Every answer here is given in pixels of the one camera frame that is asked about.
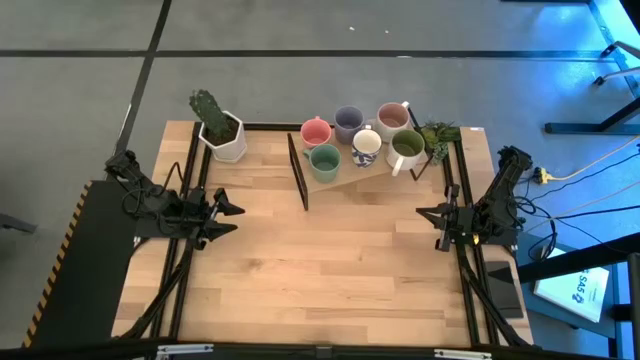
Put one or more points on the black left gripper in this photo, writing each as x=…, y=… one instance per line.
x=200, y=215

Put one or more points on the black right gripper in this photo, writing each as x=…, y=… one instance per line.
x=460, y=222

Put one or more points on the white mug with black lettering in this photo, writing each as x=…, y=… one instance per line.
x=407, y=147

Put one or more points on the blue white floral mug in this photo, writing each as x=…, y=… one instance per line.
x=366, y=145

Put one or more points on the white ribbed mug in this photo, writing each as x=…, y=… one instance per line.
x=392, y=120

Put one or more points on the green mug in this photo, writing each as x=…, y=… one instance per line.
x=325, y=160

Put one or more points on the pink mug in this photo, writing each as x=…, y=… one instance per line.
x=316, y=134

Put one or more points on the lavender grey mug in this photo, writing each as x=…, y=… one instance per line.
x=349, y=122

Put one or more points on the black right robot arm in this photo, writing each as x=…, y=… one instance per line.
x=500, y=190

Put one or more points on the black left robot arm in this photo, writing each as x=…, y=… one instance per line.
x=150, y=200

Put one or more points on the green succulent in dark pot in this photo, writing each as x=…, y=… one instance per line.
x=440, y=137

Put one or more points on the cactus in white pot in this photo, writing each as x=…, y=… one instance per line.
x=222, y=135

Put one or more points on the black tablet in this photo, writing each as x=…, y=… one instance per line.
x=504, y=290

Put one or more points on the yellow power plug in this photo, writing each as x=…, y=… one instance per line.
x=541, y=175

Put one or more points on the black desk beam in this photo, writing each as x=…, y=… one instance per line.
x=575, y=260

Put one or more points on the black platform with hazard stripes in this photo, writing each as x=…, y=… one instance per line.
x=85, y=280

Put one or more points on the white printed sign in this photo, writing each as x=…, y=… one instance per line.
x=570, y=290

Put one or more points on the black furniture base bar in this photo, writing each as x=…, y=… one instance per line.
x=575, y=128

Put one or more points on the black rig crossbar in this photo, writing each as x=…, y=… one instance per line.
x=75, y=352

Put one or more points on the grey furniture leg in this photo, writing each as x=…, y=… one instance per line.
x=17, y=223

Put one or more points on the chair base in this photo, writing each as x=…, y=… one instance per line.
x=609, y=50

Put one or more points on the wooden shelf with black frame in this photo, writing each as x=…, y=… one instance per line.
x=357, y=176

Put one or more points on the black aluminium rig frame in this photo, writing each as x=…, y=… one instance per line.
x=265, y=127

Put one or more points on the silver metal bracket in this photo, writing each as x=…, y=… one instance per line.
x=185, y=350
x=462, y=354

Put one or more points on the black upright post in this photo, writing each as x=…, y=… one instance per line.
x=634, y=310

